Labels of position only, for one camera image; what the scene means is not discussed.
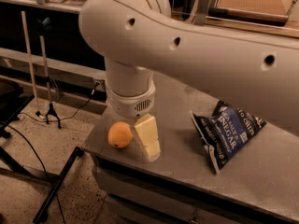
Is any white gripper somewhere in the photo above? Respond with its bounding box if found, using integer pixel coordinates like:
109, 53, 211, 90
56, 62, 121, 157
107, 81, 161, 161

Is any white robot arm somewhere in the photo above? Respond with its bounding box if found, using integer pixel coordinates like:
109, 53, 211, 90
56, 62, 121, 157
78, 0, 299, 134

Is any orange fruit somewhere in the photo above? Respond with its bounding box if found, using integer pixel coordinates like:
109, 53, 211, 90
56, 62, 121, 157
108, 121, 133, 148

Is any grey table drawer unit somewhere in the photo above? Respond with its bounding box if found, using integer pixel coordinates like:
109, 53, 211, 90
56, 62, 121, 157
93, 156, 298, 224

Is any blue potato chips bag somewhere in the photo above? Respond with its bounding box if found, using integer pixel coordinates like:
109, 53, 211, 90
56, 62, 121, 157
190, 101, 266, 174

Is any black tripod stand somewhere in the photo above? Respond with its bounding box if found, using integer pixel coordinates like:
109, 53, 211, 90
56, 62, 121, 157
38, 17, 61, 129

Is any white wooden stick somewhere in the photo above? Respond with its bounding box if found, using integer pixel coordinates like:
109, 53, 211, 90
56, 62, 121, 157
21, 11, 44, 119

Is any brown pegboard panel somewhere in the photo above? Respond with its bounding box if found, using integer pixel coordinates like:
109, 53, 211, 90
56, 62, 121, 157
216, 0, 292, 16

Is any black floor cable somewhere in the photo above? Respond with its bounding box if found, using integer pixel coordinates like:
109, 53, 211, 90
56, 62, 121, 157
18, 80, 102, 123

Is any black metal stand frame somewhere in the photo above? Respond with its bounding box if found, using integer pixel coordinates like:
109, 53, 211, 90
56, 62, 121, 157
0, 79, 85, 224

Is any metal window rail shelf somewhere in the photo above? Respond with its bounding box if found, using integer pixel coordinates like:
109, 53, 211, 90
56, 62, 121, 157
4, 0, 299, 38

